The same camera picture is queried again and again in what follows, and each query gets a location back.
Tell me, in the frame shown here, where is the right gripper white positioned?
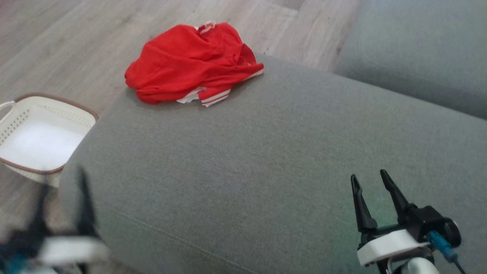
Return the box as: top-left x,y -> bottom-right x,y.
351,169 -> 434,274

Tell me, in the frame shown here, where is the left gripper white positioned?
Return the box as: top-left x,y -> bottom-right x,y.
23,167 -> 111,274

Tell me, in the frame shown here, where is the red shirt with white sleeves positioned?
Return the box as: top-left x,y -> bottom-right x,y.
124,21 -> 264,108

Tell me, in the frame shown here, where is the white laundry basket brown rim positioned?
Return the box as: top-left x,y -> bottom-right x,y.
0,92 -> 99,188

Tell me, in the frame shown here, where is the wide grey sofa seat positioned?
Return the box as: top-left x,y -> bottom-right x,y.
59,53 -> 487,274

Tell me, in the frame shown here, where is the grey sofa cushion with seam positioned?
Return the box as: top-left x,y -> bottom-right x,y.
333,0 -> 487,120

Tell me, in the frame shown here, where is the right blue cable connector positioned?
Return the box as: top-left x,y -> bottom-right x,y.
427,230 -> 459,263

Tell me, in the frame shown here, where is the blue cable connector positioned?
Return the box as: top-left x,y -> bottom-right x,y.
427,230 -> 459,263
0,254 -> 28,274

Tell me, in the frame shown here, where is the left blue cable connector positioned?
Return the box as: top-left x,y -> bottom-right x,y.
0,254 -> 28,274

